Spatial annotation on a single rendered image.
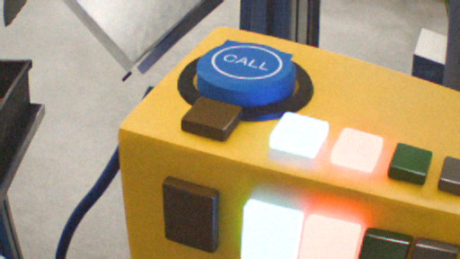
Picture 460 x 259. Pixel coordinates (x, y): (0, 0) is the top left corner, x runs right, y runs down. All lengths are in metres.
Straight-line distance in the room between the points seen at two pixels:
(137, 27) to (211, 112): 0.36
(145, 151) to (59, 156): 1.87
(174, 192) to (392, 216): 0.09
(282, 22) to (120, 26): 0.23
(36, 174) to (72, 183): 0.13
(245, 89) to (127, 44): 0.35
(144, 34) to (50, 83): 1.88
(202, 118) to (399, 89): 0.09
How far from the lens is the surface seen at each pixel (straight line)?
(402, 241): 0.29
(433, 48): 0.94
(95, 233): 1.91
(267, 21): 0.86
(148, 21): 0.67
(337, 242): 0.29
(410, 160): 0.29
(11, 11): 0.83
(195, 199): 0.31
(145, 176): 0.32
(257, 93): 0.32
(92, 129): 2.28
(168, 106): 0.32
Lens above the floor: 1.24
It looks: 33 degrees down
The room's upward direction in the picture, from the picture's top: 2 degrees clockwise
